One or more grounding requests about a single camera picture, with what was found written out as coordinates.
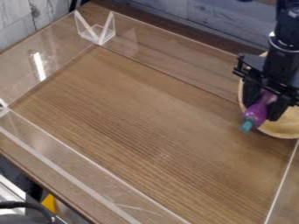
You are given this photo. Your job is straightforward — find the yellow and black device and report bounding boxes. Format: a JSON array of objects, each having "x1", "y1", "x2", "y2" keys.
[{"x1": 23, "y1": 192, "x2": 80, "y2": 224}]

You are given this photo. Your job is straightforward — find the purple toy eggplant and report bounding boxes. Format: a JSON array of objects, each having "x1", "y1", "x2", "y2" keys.
[{"x1": 242, "y1": 90, "x2": 277, "y2": 133}]

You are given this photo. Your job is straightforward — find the black cable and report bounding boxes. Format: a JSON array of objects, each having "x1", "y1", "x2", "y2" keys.
[{"x1": 0, "y1": 200, "x2": 56, "y2": 224}]

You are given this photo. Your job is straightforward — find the brown wooden bowl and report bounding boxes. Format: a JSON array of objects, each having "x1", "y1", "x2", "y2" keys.
[{"x1": 238, "y1": 79, "x2": 299, "y2": 139}]

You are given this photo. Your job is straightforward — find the clear acrylic corner bracket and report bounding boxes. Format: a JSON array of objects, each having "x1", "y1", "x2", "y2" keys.
[{"x1": 74, "y1": 11, "x2": 116, "y2": 46}]

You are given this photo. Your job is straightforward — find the clear acrylic tray walls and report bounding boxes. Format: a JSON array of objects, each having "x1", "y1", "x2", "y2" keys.
[{"x1": 0, "y1": 3, "x2": 299, "y2": 224}]

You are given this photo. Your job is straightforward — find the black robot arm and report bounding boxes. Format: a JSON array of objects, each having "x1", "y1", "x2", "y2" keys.
[{"x1": 234, "y1": 0, "x2": 299, "y2": 126}]

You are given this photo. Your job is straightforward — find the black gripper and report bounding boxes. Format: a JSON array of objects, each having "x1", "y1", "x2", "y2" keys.
[{"x1": 233, "y1": 47, "x2": 299, "y2": 122}]

